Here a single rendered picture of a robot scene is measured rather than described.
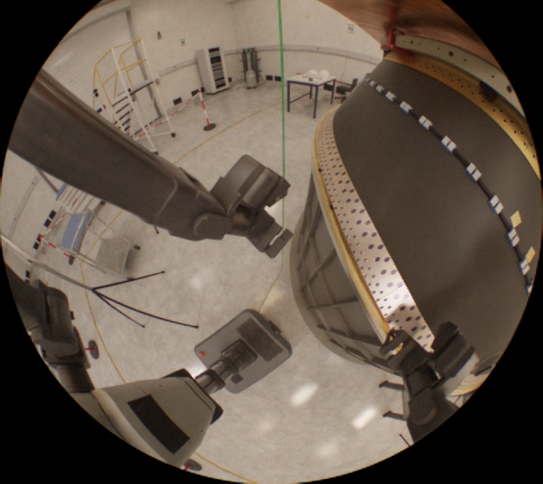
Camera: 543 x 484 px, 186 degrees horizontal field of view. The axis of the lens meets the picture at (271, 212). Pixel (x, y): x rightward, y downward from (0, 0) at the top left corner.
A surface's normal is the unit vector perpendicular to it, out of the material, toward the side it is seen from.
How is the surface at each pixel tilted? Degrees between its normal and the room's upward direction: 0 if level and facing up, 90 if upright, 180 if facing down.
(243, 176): 25
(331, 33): 90
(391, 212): 62
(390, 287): 43
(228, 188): 30
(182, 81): 90
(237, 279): 0
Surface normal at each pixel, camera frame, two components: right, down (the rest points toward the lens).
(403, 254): -0.86, 0.00
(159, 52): 0.78, 0.50
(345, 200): -0.71, -0.32
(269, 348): -0.05, -0.55
